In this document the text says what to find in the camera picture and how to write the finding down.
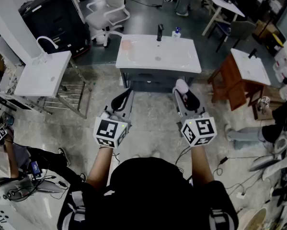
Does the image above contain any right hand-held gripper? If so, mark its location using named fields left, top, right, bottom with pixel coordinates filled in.
left=172, top=88, right=218, bottom=148

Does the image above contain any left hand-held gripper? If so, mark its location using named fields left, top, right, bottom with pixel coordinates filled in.
left=92, top=88, right=135, bottom=150

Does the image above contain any person's left forearm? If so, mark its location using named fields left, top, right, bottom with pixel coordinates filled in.
left=85, top=146, right=114, bottom=191

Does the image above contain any person's right forearm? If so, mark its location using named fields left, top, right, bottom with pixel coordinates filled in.
left=190, top=145, right=216, bottom=186

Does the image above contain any grey vanity cabinet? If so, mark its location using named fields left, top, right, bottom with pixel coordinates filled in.
left=119, top=68, right=195, bottom=93

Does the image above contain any brown wooden cabinet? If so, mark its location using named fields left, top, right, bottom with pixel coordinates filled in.
left=207, top=53, right=271, bottom=112

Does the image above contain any metal bar rack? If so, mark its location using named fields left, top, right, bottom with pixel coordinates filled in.
left=37, top=58, right=93, bottom=119

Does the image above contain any white ceramic sink basin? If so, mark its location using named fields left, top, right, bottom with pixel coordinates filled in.
left=115, top=34, right=202, bottom=74

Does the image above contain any clear dispenser bottle blue pump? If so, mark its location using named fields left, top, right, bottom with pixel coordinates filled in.
left=171, top=27, right=182, bottom=41

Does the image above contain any small white sink top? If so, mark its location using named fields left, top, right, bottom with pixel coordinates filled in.
left=230, top=48, right=271, bottom=86

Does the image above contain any black sink faucet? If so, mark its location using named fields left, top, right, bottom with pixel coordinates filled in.
left=156, top=23, right=165, bottom=42

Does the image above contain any white office chair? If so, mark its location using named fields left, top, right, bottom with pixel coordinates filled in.
left=85, top=0, right=131, bottom=48

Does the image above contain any white sink with white faucet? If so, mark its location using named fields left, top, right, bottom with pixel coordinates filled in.
left=13, top=35, right=72, bottom=98

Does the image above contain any grey chair with black legs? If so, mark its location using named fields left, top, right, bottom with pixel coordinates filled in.
left=215, top=20, right=258, bottom=54

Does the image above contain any person's black shirt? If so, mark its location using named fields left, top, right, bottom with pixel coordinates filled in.
left=57, top=176, right=240, bottom=230

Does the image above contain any white slanted table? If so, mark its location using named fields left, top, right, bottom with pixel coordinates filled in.
left=199, top=0, right=246, bottom=37

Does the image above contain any large black cabinet machine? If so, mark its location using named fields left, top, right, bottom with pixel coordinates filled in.
left=18, top=0, right=91, bottom=57

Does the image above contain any blue electronics box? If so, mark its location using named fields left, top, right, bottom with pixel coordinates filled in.
left=29, top=161, right=43, bottom=177

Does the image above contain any round wooden basin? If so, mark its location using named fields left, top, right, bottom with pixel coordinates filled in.
left=236, top=207, right=268, bottom=230

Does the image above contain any black cable with adapter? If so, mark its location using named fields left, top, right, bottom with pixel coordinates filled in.
left=212, top=155, right=261, bottom=177

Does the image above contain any black floor cable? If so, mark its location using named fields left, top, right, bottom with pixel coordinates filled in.
left=125, top=0, right=163, bottom=9

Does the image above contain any grey shoulder strap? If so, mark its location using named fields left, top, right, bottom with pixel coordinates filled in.
left=209, top=208, right=230, bottom=230
left=61, top=190, right=86, bottom=230

